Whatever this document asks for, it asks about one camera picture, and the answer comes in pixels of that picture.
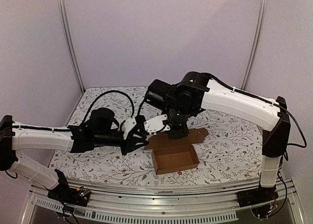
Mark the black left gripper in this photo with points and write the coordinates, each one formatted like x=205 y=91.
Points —
x=132 y=141

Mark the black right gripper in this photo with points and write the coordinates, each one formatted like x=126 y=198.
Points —
x=177 y=131

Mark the brown cardboard box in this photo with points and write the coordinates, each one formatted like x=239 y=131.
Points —
x=175 y=155

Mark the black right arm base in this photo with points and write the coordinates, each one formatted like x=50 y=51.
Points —
x=264 y=199

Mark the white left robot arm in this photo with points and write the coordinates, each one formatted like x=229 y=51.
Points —
x=15 y=137

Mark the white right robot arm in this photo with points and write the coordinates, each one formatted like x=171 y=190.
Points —
x=198 y=92

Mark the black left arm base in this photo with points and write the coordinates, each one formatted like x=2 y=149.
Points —
x=63 y=193

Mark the floral patterned table mat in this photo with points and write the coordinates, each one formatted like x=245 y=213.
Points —
x=230 y=152

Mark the aluminium front rail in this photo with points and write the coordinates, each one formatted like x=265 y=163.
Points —
x=199 y=204

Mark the right aluminium frame post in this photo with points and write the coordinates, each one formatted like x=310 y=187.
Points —
x=255 y=43

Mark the aluminium frame post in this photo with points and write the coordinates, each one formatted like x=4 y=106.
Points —
x=255 y=43
x=70 y=46

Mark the left aluminium frame post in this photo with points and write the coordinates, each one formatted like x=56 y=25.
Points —
x=70 y=46

